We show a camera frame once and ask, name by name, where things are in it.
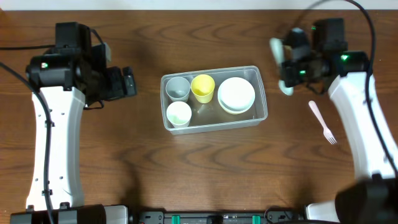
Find pale green plastic spoon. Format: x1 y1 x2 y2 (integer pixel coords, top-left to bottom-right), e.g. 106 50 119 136
269 37 294 96

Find grey plastic cup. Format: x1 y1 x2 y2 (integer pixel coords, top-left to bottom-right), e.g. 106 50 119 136
165 77 190 102

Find white plastic cup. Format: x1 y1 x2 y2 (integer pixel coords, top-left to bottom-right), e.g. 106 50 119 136
166 101 192 128

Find pink plastic fork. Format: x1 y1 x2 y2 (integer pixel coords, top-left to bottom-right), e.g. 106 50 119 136
308 101 337 144

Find clear plastic container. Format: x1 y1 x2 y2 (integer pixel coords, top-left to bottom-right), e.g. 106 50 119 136
160 65 268 135

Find yellow plastic cup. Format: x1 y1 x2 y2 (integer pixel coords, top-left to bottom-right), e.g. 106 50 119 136
191 74 215 104

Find white bowl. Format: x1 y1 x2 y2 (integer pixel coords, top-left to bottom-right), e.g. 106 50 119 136
218 77 256 109

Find yellow plastic bowl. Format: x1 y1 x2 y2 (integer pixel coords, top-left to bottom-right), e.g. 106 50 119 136
218 101 252 114

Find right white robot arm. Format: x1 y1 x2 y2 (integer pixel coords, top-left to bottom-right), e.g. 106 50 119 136
273 48 397 223

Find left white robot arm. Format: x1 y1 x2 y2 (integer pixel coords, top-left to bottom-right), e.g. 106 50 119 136
10 54 136 223

